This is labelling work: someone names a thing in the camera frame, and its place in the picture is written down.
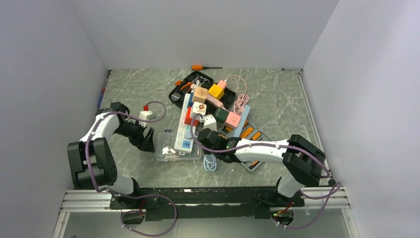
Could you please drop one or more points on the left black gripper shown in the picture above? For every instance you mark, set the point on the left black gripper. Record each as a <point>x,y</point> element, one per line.
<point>148,145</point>

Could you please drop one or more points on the light blue power strip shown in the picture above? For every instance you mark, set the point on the light blue power strip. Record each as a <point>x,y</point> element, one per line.
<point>241,125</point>

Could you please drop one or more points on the white power strip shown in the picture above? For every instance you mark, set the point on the white power strip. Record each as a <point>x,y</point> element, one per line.
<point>183,140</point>

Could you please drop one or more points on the pink power strip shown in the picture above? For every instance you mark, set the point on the pink power strip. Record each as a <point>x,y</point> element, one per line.
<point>214,101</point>

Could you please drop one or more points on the red cube adapter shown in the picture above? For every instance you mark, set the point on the red cube adapter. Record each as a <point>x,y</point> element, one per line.
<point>188,120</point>

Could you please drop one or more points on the yellow cube adapter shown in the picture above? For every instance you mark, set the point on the yellow cube adapter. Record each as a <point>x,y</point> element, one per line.
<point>216,91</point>

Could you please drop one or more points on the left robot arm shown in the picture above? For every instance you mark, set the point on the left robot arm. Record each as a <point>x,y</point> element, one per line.
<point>91,162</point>

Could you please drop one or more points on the clear plastic screw box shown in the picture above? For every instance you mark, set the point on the clear plastic screw box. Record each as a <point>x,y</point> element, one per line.
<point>165,149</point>

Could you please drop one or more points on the blue red pen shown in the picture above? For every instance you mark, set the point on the blue red pen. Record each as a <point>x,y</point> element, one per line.
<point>101,97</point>

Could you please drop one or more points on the pink cube socket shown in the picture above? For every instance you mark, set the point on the pink cube socket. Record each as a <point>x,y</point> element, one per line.
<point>232,120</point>

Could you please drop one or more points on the grey tool case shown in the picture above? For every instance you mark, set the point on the grey tool case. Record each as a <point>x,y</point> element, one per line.
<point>250,131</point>

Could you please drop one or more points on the aluminium rail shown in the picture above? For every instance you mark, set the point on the aluminium rail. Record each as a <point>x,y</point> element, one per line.
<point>91,201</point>

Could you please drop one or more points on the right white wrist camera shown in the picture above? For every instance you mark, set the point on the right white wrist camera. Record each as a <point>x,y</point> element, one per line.
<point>209,122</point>

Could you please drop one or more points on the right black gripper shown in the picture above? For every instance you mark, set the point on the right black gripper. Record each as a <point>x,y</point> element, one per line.
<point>206,152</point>

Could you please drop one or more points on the dark green cube adapter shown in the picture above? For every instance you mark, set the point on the dark green cube adapter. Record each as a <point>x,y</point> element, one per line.
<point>220,115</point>

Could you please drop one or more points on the wooden beige cube adapter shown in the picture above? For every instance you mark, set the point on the wooden beige cube adapter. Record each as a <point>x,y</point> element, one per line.
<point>200,95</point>

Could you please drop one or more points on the black tool case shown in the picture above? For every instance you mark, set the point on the black tool case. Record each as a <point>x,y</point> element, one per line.
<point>198,79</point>

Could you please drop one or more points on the white cube adapter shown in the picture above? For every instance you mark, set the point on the white cube adapter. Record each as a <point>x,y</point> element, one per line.
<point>198,108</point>

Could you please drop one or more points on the orange handled screwdriver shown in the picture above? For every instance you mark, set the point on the orange handled screwdriver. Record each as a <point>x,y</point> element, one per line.
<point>201,67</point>

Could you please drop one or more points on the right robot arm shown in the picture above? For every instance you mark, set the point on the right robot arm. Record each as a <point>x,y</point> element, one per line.
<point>303,160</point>

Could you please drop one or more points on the black base bar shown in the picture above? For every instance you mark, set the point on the black base bar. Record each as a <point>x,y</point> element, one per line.
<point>170,210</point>

